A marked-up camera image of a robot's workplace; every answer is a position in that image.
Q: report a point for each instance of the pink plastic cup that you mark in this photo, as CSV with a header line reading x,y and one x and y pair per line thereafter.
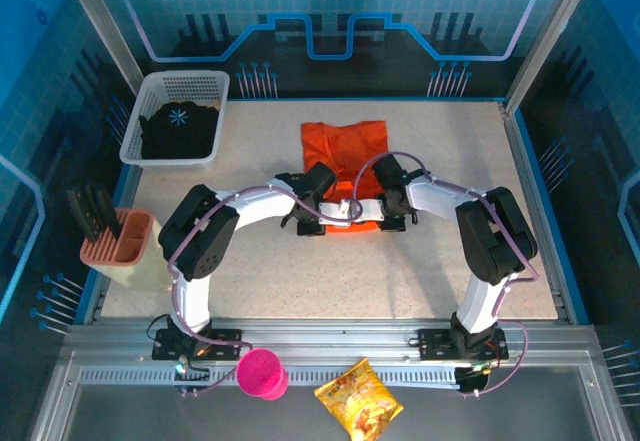
x,y
261,373

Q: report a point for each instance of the orange beige desk organizer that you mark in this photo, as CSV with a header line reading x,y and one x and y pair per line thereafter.
x,y
130,251

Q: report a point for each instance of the yellow chips bag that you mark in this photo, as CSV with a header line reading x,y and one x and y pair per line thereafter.
x,y
357,398

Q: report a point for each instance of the black remote control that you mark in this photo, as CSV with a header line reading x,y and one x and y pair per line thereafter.
x,y
77,211
91,208
107,206

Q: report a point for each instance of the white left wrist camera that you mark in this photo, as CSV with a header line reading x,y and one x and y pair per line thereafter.
x,y
332,212

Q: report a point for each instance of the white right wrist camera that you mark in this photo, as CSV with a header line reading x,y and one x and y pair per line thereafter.
x,y
372,209

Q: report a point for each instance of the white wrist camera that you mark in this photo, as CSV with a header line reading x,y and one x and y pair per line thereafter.
x,y
332,212
372,209

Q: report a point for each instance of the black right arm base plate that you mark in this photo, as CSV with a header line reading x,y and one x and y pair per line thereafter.
x,y
432,343

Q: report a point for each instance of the white plastic basket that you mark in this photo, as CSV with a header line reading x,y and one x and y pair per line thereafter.
x,y
150,96

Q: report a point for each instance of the aluminium front frame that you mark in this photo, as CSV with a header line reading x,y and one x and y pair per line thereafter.
x,y
325,336

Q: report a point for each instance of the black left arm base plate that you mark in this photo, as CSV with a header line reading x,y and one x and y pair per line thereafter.
x,y
225,341

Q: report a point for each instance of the orange t-shirt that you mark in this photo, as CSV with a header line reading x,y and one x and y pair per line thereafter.
x,y
345,146

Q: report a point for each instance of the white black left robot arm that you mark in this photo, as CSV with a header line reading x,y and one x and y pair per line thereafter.
x,y
260,208

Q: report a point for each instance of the black t-shirt blue print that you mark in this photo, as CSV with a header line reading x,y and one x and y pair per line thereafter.
x,y
185,136

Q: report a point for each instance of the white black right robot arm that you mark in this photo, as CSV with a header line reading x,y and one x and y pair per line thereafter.
x,y
435,201

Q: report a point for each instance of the aluminium frame post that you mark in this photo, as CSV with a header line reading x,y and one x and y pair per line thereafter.
x,y
547,26
100,21

